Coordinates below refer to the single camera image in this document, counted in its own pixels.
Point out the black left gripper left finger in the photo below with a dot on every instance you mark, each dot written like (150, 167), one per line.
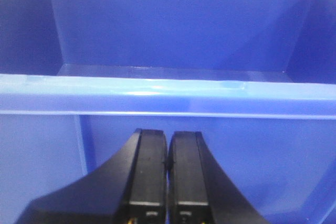
(130, 187)

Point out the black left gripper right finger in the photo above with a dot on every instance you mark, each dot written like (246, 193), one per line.
(199, 190)

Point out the blue plastic bin left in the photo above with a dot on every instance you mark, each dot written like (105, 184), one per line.
(256, 77)

